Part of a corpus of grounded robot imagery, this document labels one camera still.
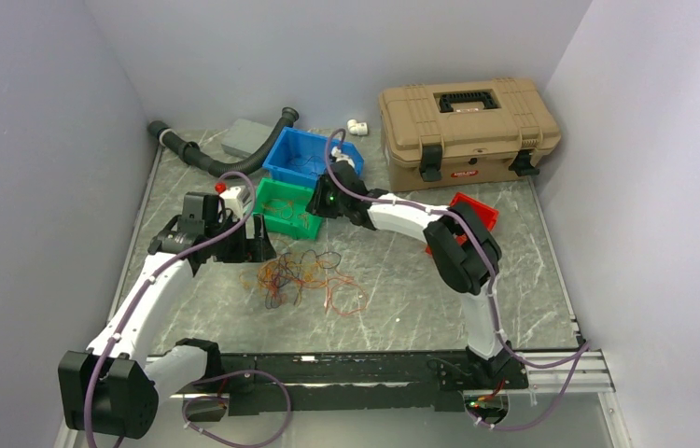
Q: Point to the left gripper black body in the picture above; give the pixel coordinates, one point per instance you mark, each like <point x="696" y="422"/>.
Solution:
<point x="237" y="248"/>

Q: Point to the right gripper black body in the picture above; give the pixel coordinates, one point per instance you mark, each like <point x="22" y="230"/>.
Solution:
<point x="327" y="204"/>

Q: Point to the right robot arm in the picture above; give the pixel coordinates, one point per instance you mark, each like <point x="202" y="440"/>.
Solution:
<point x="463" y="250"/>

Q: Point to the white pipe elbow fitting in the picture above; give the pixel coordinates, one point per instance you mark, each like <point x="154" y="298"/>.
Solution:
<point x="355" y="127"/>

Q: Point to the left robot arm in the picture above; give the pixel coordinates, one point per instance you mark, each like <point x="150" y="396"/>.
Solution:
<point x="111" y="387"/>

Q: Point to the green plastic bin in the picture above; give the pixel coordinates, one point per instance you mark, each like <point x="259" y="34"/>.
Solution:
<point x="283" y="207"/>

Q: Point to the blue plastic bin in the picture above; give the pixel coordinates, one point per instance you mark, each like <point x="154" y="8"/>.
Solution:
<point x="297" y="158"/>

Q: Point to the grey rectangular block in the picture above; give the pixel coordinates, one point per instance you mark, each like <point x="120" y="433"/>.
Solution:
<point x="244" y="138"/>

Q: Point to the tan plastic toolbox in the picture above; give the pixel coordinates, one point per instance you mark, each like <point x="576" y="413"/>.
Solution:
<point x="455" y="134"/>

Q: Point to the red plastic bin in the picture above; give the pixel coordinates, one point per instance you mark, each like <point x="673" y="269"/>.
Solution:
<point x="486" y="214"/>

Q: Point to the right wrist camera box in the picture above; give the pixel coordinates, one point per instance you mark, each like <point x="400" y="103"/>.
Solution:
<point x="336" y="154"/>

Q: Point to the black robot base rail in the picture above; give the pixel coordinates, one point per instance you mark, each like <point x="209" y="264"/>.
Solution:
<point x="260" y="382"/>

